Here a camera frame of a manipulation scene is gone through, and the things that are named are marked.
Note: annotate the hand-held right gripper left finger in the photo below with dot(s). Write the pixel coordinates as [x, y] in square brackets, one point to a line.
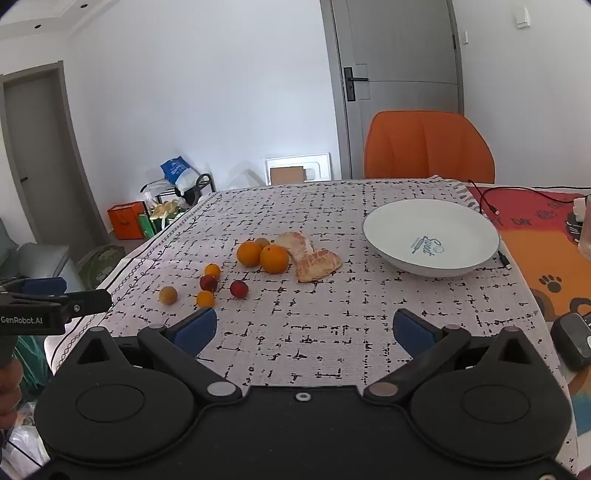
[197, 330]

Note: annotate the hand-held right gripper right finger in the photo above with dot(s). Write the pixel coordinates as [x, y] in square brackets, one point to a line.
[412, 331]

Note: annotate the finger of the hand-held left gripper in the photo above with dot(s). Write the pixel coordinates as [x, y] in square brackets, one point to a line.
[44, 285]
[90, 302]

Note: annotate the kumquat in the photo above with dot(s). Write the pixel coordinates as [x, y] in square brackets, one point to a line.
[205, 299]
[212, 270]

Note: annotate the tan loquat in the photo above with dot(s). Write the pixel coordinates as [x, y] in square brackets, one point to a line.
[262, 242]
[168, 295]

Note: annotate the dark red plum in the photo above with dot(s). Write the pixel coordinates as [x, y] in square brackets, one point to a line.
[208, 282]

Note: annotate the orange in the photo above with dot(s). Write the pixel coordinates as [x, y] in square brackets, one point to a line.
[274, 259]
[250, 253]

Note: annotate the white bowl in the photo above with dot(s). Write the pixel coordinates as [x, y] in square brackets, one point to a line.
[429, 235]

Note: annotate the person's left hand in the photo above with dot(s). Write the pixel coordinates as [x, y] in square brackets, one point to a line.
[9, 387]

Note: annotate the grey sofa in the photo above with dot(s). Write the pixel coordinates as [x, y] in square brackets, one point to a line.
[32, 263]

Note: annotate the green camouflage bag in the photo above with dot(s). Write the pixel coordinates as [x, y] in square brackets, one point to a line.
[101, 265]

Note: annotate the orange box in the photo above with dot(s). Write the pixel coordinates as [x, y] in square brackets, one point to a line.
[124, 221]

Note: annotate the green paper bag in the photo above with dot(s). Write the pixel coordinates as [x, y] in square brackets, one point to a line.
[148, 227]

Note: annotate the yellow slippers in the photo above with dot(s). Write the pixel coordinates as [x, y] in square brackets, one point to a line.
[164, 208]

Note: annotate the white plastic bag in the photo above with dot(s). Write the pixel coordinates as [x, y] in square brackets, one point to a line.
[25, 443]

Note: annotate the grey side door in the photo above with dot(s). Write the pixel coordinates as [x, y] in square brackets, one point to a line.
[41, 152]

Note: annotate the black metal rack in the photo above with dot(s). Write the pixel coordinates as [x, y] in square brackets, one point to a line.
[203, 184]

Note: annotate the blue plastic bag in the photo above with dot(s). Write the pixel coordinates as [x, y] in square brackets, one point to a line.
[178, 173]

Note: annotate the dark grey device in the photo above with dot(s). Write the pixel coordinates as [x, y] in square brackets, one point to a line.
[570, 339]

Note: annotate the brown cardboard sheet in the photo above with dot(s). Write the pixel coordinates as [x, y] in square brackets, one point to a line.
[287, 176]

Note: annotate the orange chair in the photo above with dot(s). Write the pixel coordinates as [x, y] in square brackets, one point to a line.
[427, 145]

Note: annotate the clear glass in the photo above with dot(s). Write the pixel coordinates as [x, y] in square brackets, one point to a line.
[586, 230]

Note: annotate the white charger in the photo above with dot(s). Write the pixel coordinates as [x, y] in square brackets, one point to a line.
[580, 206]

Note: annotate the white foam frame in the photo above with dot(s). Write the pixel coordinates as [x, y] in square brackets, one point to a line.
[318, 164]

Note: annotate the white wall switch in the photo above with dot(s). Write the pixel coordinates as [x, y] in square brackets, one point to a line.
[523, 18]

